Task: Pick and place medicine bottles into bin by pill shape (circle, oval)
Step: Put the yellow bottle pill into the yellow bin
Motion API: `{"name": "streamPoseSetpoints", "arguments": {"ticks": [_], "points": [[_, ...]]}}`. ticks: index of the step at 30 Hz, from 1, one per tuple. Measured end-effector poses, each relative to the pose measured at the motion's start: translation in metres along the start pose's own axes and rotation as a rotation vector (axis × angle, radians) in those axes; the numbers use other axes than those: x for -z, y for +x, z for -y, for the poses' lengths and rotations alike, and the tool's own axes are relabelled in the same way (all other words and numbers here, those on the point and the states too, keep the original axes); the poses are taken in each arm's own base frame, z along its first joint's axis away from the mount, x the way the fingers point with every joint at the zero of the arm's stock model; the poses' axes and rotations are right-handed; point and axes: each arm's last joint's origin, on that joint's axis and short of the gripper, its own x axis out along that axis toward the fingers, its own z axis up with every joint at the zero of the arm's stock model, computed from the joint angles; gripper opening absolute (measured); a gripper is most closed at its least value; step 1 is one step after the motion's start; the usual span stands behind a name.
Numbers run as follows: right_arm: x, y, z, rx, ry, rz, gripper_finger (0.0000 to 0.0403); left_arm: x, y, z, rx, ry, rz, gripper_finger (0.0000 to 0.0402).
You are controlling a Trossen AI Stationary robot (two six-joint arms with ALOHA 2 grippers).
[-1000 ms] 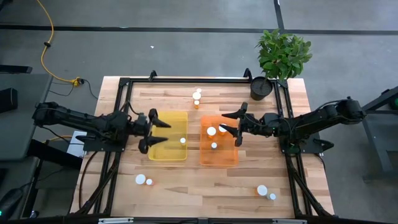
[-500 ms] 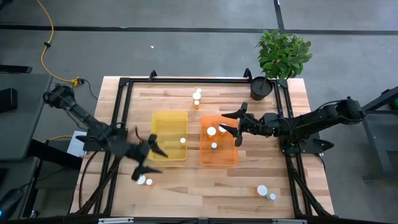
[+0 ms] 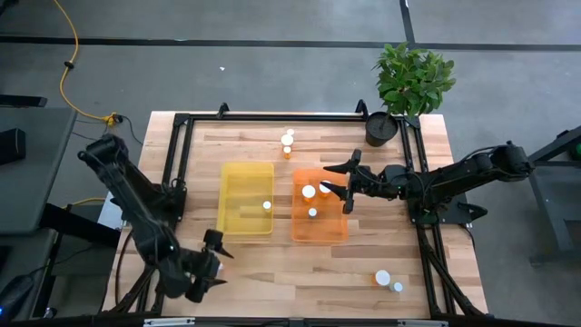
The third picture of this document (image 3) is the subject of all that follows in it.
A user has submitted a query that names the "grey desk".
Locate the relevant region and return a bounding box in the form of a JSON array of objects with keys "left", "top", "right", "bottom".
[{"left": 0, "top": 106, "right": 78, "bottom": 235}]

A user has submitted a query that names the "yellow power cable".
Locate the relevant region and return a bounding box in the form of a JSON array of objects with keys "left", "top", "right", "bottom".
[
  {"left": 67, "top": 196, "right": 108, "bottom": 209},
  {"left": 52, "top": 0, "right": 120, "bottom": 127}
]

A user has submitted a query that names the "white object beside table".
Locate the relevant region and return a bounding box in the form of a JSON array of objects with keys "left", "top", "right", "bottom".
[{"left": 97, "top": 190, "right": 124, "bottom": 231}]

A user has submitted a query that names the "thin black cable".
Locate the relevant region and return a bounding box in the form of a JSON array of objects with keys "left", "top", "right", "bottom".
[{"left": 115, "top": 114, "right": 144, "bottom": 146}]

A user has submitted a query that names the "black box on desk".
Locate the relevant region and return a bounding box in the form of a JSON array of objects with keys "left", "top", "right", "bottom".
[{"left": 0, "top": 127, "right": 27, "bottom": 165}]

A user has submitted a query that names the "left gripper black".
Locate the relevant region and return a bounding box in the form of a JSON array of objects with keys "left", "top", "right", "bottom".
[{"left": 179, "top": 229, "right": 236, "bottom": 304}]

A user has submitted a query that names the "green plant in black pot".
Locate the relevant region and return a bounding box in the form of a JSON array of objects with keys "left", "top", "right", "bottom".
[{"left": 364, "top": 41, "right": 458, "bottom": 148}]

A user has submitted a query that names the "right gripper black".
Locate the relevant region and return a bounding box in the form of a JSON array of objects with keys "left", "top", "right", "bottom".
[{"left": 322, "top": 148, "right": 409, "bottom": 215}]

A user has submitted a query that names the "black metal stand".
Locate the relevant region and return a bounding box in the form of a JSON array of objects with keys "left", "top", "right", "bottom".
[{"left": 528, "top": 124, "right": 581, "bottom": 264}]

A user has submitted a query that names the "black computer mouse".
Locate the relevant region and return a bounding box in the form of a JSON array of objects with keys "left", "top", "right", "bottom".
[{"left": 0, "top": 274, "right": 35, "bottom": 319}]

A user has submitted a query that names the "orange translucent plastic bin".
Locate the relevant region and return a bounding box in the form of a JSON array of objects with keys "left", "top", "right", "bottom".
[{"left": 290, "top": 168, "right": 350, "bottom": 244}]

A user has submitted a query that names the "black aluminium table frame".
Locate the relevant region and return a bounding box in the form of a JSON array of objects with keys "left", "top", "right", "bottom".
[{"left": 102, "top": 98, "right": 489, "bottom": 319}]

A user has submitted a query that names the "yellow translucent plastic bin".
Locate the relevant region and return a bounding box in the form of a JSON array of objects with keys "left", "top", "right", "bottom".
[{"left": 216, "top": 162, "right": 276, "bottom": 237}]

